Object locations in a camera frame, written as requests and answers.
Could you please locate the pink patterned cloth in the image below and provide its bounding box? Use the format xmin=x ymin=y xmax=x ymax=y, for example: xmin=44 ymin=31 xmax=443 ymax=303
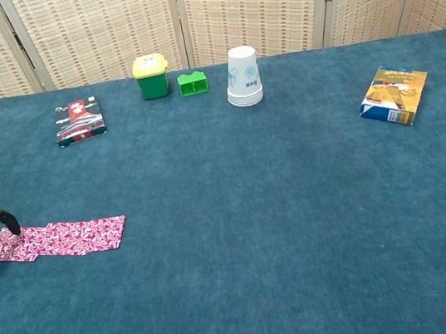
xmin=0 ymin=221 xmax=55 ymax=267
xmin=48 ymin=213 xmax=131 ymax=260

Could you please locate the white paper cup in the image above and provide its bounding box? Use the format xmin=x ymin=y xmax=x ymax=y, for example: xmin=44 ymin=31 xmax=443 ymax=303
xmin=220 ymin=43 xmax=267 ymax=110

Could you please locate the green mini bin yellow lid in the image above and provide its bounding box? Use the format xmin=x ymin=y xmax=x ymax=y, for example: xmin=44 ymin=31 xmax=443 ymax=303
xmin=130 ymin=52 xmax=174 ymax=103

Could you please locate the woven bamboo folding screen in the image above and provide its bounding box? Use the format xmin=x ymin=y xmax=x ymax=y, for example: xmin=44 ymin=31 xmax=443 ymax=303
xmin=0 ymin=0 xmax=446 ymax=100

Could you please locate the green toy building block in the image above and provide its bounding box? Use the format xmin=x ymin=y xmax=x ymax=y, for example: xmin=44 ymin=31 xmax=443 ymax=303
xmin=175 ymin=68 xmax=212 ymax=99

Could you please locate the teal felt table cover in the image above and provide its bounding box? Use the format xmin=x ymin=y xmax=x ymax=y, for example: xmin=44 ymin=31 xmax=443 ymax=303
xmin=0 ymin=29 xmax=446 ymax=334

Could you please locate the yellow orange snack box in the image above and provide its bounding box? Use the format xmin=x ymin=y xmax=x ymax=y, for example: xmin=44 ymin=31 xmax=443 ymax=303
xmin=353 ymin=59 xmax=435 ymax=134

